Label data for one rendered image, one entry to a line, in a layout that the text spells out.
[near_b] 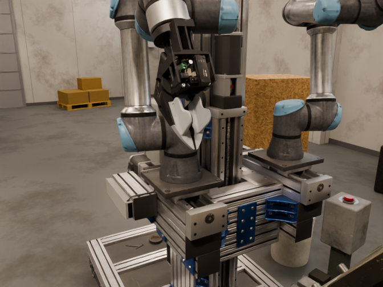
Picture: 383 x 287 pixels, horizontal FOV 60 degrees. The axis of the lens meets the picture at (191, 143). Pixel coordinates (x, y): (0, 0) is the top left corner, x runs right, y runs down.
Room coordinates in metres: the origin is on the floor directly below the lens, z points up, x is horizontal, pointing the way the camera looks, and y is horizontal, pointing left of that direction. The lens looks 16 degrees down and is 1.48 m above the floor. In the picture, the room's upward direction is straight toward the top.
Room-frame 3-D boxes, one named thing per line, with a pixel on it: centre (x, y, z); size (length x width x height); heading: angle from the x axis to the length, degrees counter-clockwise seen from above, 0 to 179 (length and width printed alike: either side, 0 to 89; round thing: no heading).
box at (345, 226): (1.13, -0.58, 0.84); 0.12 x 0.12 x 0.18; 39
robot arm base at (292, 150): (1.34, -0.40, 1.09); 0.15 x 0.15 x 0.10
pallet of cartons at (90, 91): (8.61, 2.80, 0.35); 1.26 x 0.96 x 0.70; 119
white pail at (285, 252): (2.12, -0.73, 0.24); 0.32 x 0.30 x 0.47; 119
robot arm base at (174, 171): (1.10, 0.04, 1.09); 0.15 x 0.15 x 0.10
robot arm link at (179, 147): (1.10, 0.04, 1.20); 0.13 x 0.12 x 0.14; 105
